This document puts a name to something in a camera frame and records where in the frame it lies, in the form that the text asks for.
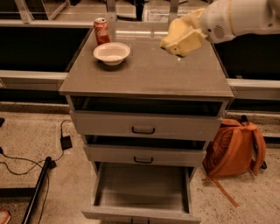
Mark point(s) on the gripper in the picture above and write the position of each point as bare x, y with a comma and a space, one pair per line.
216, 22

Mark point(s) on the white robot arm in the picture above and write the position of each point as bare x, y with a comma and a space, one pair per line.
221, 21

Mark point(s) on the grey three-drawer cabinet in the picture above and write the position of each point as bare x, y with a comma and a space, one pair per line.
148, 73

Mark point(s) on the top grey drawer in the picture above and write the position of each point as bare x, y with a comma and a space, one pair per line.
147, 118

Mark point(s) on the grey drawer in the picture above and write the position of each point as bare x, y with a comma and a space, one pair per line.
142, 194
147, 118
145, 151

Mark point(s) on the middle grey drawer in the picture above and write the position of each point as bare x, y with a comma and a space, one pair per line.
145, 151

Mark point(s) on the bottom grey drawer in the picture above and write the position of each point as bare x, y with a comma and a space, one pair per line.
142, 194

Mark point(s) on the white bowl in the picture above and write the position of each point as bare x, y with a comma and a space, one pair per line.
111, 54

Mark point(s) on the red soda can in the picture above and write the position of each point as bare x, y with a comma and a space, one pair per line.
101, 30

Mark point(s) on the orange backpack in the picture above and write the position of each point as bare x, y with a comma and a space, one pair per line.
238, 147

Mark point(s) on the black power adapter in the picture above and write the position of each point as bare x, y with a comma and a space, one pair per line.
65, 142

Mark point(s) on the black metal stand leg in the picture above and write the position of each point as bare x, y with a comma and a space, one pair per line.
32, 193

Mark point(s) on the red shoe tip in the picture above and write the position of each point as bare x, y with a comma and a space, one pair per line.
4, 217

